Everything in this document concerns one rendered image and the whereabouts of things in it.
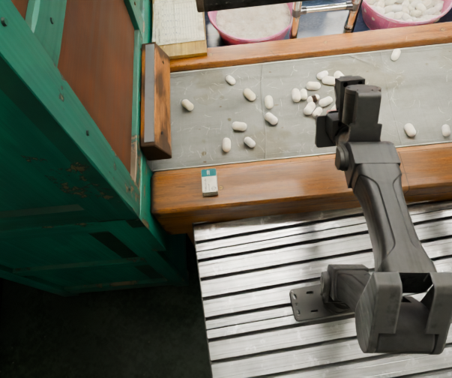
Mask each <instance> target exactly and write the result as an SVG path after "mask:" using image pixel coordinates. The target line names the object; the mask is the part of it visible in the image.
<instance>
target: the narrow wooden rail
mask: <svg viewBox="0 0 452 378"><path fill-rule="evenodd" d="M449 43H452V22H441V23H433V24H426V25H415V26H406V27H399V28H385V29H378V30H371V31H360V32H353V33H343V34H330V35H322V36H315V37H302V38H295V39H288V40H274V41H267V42H260V43H246V44H239V45H232V46H219V47H212V48H207V55H202V56H195V57H187V58H174V59H170V73H174V72H182V71H195V70H203V69H210V68H224V67H231V66H239V65H252V64H259V63H266V62H280V61H288V60H295V59H308V58H315V57H323V56H337V55H344V54H351V53H365V52H372V51H379V50H393V49H400V48H408V47H421V46H429V45H436V44H449Z"/></svg>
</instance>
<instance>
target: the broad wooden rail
mask: <svg viewBox="0 0 452 378"><path fill-rule="evenodd" d="M396 150H397V154H398V156H399V158H400V162H401V164H400V170H401V173H402V176H401V181H402V189H403V196H404V198H405V201H406V203H411V202H420V201H428V200H434V201H429V202H421V203H434V202H442V201H451V200H452V142H449V143H441V144H433V145H419V146H410V147H402V148H396ZM335 157H336V154H327V155H319V156H311V157H297V158H289V159H280V160H266V161H258V162H250V163H235V164H227V165H219V166H205V167H197V168H189V169H174V170H167V171H158V172H154V174H153V176H152V177H151V213H152V214H153V216H154V217H155V218H156V220H157V221H158V223H159V224H160V225H161V226H162V228H163V229H164V231H165V232H166V234H167V235H175V234H184V233H193V226H192V223H196V222H205V221H209V222H205V223H198V224H210V223H219V222H227V221H235V220H240V219H245V218H253V217H261V216H269V215H284V214H293V213H301V212H316V211H324V210H332V209H348V208H356V207H361V205H360V203H359V201H358V198H357V197H356V196H355V195H354V193H353V190H352V188H348V186H347V182H346V176H345V173H344V171H341V170H338V169H337V168H336V166H335ZM212 168H216V171H217V186H218V195H212V196H203V194H202V176H201V170H204V169H212Z"/></svg>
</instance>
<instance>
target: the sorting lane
mask: <svg viewBox="0 0 452 378"><path fill-rule="evenodd" d="M394 50H395V49H387V50H379V51H372V52H359V53H351V54H344V55H330V56H323V57H315V58H303V59H295V60H288V61H274V62H266V63H259V64H246V65H239V66H231V67H218V68H210V69H203V70H189V71H182V72H174V73H170V121H171V147H172V158H170V159H162V160H153V172H158V171H167V170H181V169H189V168H197V167H212V166H219V165H227V164H242V163H250V162H258V161H272V160H280V159H289V158H303V157H311V156H319V155H334V154H336V148H337V147H336V146H331V147H324V148H318V147H317V146H316V144H315V135H316V125H315V118H314V117H313V112H314V110H315V109H316V108H318V107H321V108H322V113H321V114H320V116H321V115H326V114H327V111H328V110H331V108H332V107H333V106H334V105H335V101H336V98H335V93H334V84H333V85H327V84H324V83H323V82H322V79H318V78H317V74H318V73H320V72H322V71H327V72H328V76H329V77H334V73H335V72H336V71H340V72H341V73H342V74H343V75H344V76H347V75H352V76H360V77H363V78H364V79H365V85H373V86H379V87H381V88H382V90H381V93H382V100H381V106H380V111H379V121H378V123H382V132H381V138H380V139H381V141H391V142H393V143H394V145H395V148H402V147H410V146H425V145H433V144H441V143H452V43H444V44H436V45H429V46H415V47H408V48H400V49H399V50H400V51H401V53H400V56H399V58H398V59H397V60H395V61H394V60H392V59H391V55H392V53H393V51H394ZM228 75H230V76H231V77H233V78H234V79H235V84H234V85H231V84H229V83H228V82H227V81H226V76H228ZM308 82H318V83H320V85H321V86H320V89H318V90H309V89H307V87H306V84H307V83H308ZM245 89H250V90H251V91H252V92H253V93H254V94H255V95H256V99H255V100H252V101H251V100H248V99H247V98H246V97H245V96H244V93H243V92H244V90H245ZM293 89H299V91H300V90H302V89H306V90H307V98H308V97H309V96H311V95H318V96H319V100H318V101H317V102H315V105H316V108H315V109H314V110H313V112H312V113H311V114H310V115H305V114H304V108H305V107H306V106H307V104H308V102H307V99H306V100H302V99H300V101H299V102H294V101H293V99H292V90H293ZM268 95H270V96H272V98H273V103H274V105H273V107H272V108H270V109H268V108H267V107H266V106H265V97H266V96H268ZM328 96H330V97H332V99H333V101H332V103H331V104H328V105H327V106H320V105H319V101H320V100H321V99H323V98H326V97H328ZM185 99H187V100H189V102H191V103H192V104H193V110H191V111H189V110H187V109H186V108H185V107H183V106H182V101H183V100H185ZM266 113H271V114H273V115H274V116H276V117H277V123H276V124H271V123H270V122H268V121H267V120H266V119H265V114H266ZM233 122H244V123H245V124H246V125H247V129H246V130H234V129H233V128H232V124H233ZM408 123H410V124H412V125H413V127H414V128H415V130H416V134H415V135H414V136H408V134H407V133H406V131H405V129H404V126H405V125H406V124H408ZM443 125H449V126H450V130H451V134H450V135H449V136H444V135H443V134H442V126H443ZM246 137H249V138H251V139H252V140H253V141H254V142H255V143H256V144H255V146H254V147H252V148H251V147H249V146H248V145H247V144H246V143H245V142H244V139H245V138H246ZM224 138H229V139H230V140H231V149H230V150H229V151H224V150H223V139H224Z"/></svg>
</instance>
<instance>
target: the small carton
mask: <svg viewBox="0 0 452 378"><path fill-rule="evenodd" d="M201 176H202V194H203V196H212V195H218V186H217V171H216V168H212V169H201Z"/></svg>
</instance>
